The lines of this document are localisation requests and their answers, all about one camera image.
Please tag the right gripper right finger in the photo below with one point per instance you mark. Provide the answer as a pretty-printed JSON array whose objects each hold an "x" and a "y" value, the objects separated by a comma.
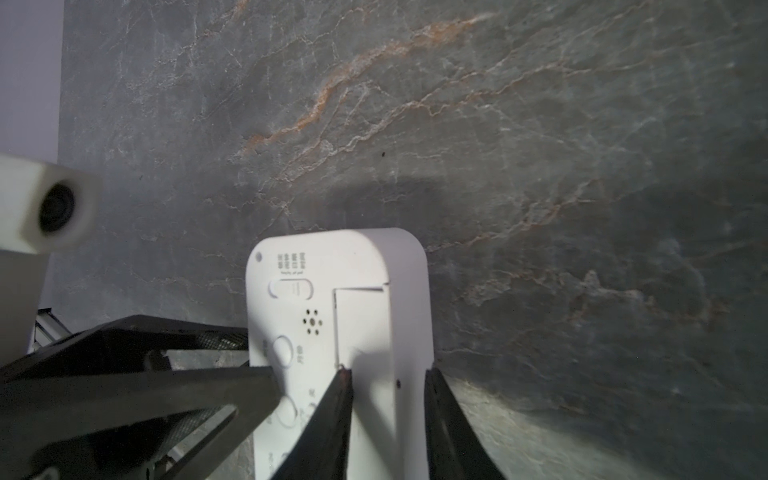
[{"x": 453, "y": 449}]

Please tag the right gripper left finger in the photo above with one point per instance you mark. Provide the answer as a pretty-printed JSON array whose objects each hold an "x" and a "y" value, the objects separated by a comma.
[{"x": 322, "y": 450}]

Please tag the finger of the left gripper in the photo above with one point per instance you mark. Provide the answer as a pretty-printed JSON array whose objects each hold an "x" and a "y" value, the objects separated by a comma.
[
  {"x": 39, "y": 413},
  {"x": 122, "y": 346}
]

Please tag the white battery cover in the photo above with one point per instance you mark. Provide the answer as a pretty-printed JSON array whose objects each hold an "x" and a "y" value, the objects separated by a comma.
[{"x": 364, "y": 348}]

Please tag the white alarm device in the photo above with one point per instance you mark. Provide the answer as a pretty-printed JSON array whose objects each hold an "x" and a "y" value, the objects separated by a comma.
[{"x": 292, "y": 324}]

